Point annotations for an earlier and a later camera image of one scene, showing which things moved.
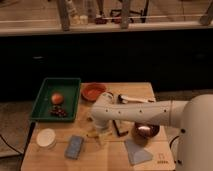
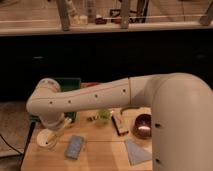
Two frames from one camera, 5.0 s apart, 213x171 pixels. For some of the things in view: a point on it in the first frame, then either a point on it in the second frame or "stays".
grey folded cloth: x=136 y=153 stays
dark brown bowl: x=146 y=130 stays
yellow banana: x=103 y=134 -> x=56 y=133
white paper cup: x=46 y=138 stays
